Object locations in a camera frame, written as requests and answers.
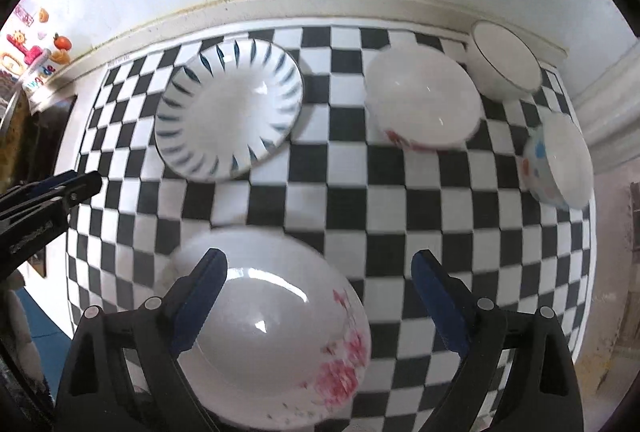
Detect dark wooden cabinet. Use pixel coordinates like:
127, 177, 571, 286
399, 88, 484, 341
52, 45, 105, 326
10, 94, 78, 185

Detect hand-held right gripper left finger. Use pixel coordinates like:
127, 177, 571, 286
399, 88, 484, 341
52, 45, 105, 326
55, 248, 231, 432

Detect white bag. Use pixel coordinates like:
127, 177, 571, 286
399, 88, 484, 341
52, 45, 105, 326
0, 269, 43, 385

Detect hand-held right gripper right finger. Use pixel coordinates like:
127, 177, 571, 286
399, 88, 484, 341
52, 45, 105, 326
411, 249, 586, 432

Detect white bowl dark rim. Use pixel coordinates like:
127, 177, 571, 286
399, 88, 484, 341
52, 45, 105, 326
471, 20, 543, 100

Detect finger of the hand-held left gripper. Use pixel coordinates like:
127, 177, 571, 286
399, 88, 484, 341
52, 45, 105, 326
0, 172, 76, 204
27, 171, 103, 219

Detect white plate pink floral print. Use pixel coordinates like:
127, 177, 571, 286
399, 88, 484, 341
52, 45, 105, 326
152, 227, 372, 430

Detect white bowl pink floral print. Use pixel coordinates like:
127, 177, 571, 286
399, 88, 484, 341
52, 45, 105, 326
363, 46, 483, 154

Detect black and white checkered mat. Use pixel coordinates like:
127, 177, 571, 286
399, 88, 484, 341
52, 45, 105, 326
65, 26, 598, 432

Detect white bowl coloured dots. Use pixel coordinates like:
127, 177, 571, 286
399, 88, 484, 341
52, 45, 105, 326
520, 111, 594, 211

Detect white plate blue striped rim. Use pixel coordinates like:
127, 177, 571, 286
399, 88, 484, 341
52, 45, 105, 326
153, 38, 305, 184

